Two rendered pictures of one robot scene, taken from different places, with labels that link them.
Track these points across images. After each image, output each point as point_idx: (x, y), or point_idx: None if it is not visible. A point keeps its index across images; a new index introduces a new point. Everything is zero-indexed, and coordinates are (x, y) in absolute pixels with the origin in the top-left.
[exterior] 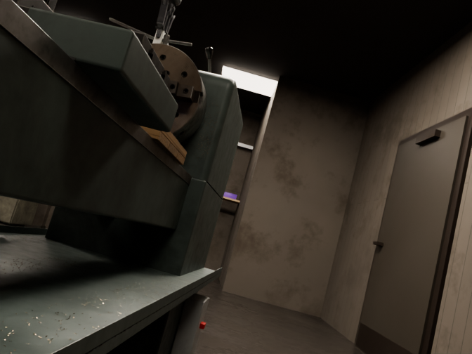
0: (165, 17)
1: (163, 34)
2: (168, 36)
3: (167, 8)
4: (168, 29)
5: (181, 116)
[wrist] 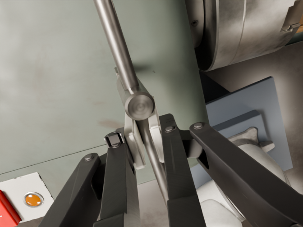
0: (214, 151)
1: (156, 118)
2: (141, 89)
3: (263, 195)
4: (80, 179)
5: None
